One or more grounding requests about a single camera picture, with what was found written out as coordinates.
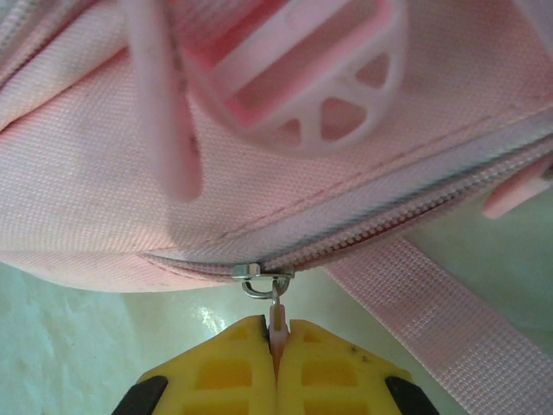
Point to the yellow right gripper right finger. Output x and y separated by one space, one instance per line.
328 372

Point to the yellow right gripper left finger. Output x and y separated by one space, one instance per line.
224 372

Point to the pink student backpack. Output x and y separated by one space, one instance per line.
129 173

